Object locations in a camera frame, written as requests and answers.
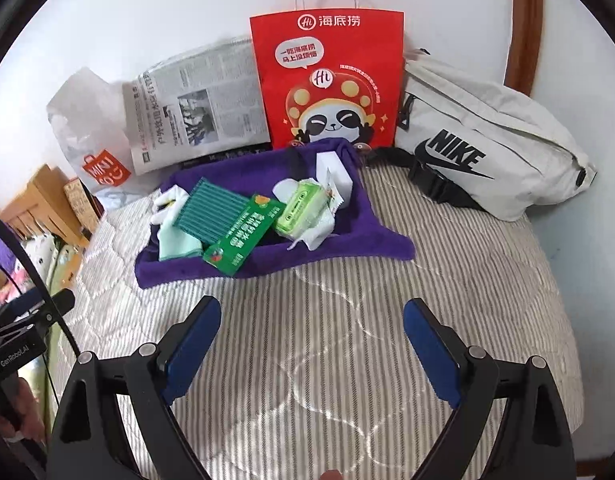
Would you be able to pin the striped bed mattress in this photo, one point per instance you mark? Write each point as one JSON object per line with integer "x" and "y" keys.
{"x": 312, "y": 360}

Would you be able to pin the green wet wipes pack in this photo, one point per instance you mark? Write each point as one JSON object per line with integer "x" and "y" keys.
{"x": 300, "y": 210}

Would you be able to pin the fruit print packet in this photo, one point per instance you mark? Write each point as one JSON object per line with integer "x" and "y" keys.
{"x": 332, "y": 194}

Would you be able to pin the black box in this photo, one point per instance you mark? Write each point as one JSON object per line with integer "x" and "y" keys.
{"x": 222, "y": 155}

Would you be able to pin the wooden headboard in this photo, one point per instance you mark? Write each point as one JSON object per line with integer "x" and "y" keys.
{"x": 37, "y": 195}

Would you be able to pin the wooden door frame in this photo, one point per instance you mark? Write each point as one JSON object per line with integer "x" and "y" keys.
{"x": 525, "y": 20}

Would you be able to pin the white plastic bag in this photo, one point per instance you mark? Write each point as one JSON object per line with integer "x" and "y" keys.
{"x": 82, "y": 120}

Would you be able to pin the white waist bag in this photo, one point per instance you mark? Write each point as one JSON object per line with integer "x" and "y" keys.
{"x": 487, "y": 125}

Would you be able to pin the white sponge block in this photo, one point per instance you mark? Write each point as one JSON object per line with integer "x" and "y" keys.
{"x": 337, "y": 175}

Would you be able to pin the patterned box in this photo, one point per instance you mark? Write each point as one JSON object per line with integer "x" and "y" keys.
{"x": 82, "y": 205}

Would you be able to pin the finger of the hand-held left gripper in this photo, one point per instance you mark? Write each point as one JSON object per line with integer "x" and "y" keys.
{"x": 57, "y": 302}
{"x": 17, "y": 302}

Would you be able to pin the purple towel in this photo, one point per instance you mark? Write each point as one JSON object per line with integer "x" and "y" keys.
{"x": 337, "y": 240}

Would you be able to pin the red paper bag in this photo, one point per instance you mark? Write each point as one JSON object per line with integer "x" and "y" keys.
{"x": 327, "y": 60}

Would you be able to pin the newspaper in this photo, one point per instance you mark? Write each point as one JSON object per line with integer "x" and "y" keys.
{"x": 197, "y": 110}

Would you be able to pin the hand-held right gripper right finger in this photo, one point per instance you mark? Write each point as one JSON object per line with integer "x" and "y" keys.
{"x": 432, "y": 352}

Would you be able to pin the white cloth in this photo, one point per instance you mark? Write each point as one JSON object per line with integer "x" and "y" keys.
{"x": 315, "y": 232}

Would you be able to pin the person's left hand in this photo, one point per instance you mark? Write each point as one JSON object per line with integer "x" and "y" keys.
{"x": 24, "y": 405}

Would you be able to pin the teal striped cloth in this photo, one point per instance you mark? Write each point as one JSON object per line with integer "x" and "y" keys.
{"x": 212, "y": 210}

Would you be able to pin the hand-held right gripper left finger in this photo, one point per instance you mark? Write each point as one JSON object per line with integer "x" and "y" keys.
{"x": 192, "y": 350}

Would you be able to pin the green patterned pillow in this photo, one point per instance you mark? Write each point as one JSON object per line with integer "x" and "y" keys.
{"x": 62, "y": 270}

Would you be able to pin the white paper towel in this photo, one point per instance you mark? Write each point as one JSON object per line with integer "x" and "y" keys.
{"x": 162, "y": 195}

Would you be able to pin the dark green packet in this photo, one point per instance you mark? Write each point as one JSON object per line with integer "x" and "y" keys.
{"x": 242, "y": 240}

